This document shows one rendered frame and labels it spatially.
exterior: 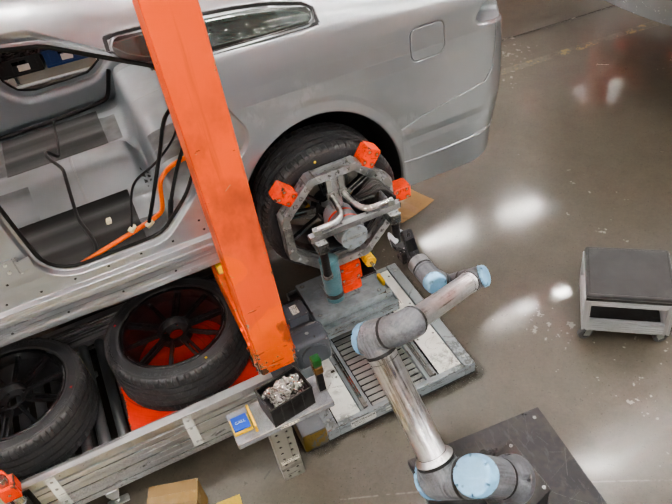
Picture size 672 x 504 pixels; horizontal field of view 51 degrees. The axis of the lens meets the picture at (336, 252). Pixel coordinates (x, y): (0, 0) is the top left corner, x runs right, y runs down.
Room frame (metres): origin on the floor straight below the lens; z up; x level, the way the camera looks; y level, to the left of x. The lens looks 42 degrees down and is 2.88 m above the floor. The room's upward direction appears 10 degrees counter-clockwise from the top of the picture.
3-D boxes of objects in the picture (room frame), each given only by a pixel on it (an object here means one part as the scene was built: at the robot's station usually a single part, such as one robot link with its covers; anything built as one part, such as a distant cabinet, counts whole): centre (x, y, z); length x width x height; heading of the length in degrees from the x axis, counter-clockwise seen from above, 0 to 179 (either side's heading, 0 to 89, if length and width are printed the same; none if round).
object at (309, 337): (2.34, 0.24, 0.26); 0.42 x 0.18 x 0.35; 18
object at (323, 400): (1.78, 0.35, 0.44); 0.43 x 0.17 x 0.03; 108
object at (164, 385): (2.32, 0.82, 0.39); 0.66 x 0.66 x 0.24
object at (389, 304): (2.63, 0.01, 0.13); 0.50 x 0.36 x 0.10; 108
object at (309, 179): (2.47, -0.04, 0.85); 0.54 x 0.07 x 0.54; 108
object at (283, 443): (1.77, 0.38, 0.21); 0.10 x 0.10 x 0.42; 18
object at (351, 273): (2.51, -0.03, 0.48); 0.16 x 0.12 x 0.17; 18
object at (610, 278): (2.29, -1.37, 0.17); 0.43 x 0.36 x 0.34; 70
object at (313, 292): (2.63, 0.01, 0.32); 0.40 x 0.30 x 0.28; 108
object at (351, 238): (2.40, -0.06, 0.85); 0.21 x 0.14 x 0.14; 18
